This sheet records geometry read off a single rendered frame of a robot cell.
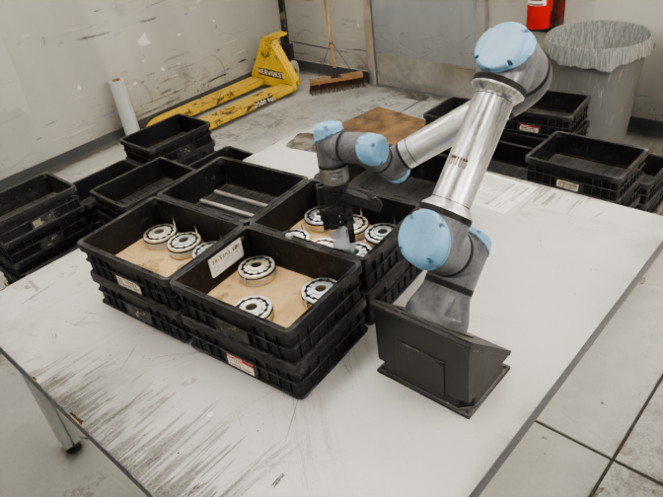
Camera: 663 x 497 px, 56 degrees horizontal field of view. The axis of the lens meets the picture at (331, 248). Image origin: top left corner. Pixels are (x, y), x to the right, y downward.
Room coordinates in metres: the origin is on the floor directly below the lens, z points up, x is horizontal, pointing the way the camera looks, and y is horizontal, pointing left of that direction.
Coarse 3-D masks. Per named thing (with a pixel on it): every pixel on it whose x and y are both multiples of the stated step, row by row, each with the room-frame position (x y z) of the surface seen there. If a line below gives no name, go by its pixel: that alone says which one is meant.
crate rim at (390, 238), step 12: (312, 180) 1.71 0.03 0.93; (372, 192) 1.58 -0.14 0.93; (276, 204) 1.59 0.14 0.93; (408, 204) 1.49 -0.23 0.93; (264, 216) 1.54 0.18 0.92; (264, 228) 1.47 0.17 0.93; (396, 228) 1.37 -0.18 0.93; (300, 240) 1.38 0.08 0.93; (384, 240) 1.32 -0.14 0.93; (336, 252) 1.30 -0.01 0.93; (348, 252) 1.29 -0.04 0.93; (372, 252) 1.28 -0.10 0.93
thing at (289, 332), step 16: (288, 240) 1.39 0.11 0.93; (208, 256) 1.37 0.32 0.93; (336, 256) 1.28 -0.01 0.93; (352, 272) 1.21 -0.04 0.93; (176, 288) 1.25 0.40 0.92; (192, 288) 1.23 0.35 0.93; (336, 288) 1.15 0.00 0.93; (208, 304) 1.18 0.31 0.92; (224, 304) 1.16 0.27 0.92; (320, 304) 1.10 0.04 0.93; (256, 320) 1.08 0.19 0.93; (304, 320) 1.06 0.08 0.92; (288, 336) 1.02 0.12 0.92
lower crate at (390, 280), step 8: (400, 264) 1.36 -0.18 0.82; (408, 264) 1.42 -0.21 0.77; (392, 272) 1.33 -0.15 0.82; (400, 272) 1.38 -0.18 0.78; (408, 272) 1.42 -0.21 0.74; (416, 272) 1.45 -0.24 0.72; (384, 280) 1.30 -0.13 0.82; (392, 280) 1.35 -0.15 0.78; (400, 280) 1.37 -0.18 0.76; (408, 280) 1.42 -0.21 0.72; (376, 288) 1.27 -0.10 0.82; (384, 288) 1.32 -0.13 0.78; (392, 288) 1.34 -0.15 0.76; (400, 288) 1.37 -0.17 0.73; (368, 296) 1.25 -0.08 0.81; (376, 296) 1.29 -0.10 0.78; (384, 296) 1.31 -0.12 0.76; (392, 296) 1.34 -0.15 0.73; (368, 304) 1.26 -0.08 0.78; (368, 312) 1.26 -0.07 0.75; (368, 320) 1.26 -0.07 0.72
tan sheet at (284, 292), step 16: (288, 272) 1.38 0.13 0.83; (224, 288) 1.35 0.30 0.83; (240, 288) 1.34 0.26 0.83; (256, 288) 1.33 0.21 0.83; (272, 288) 1.32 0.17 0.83; (288, 288) 1.31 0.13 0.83; (272, 304) 1.25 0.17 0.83; (288, 304) 1.24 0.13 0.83; (272, 320) 1.19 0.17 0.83; (288, 320) 1.18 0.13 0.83
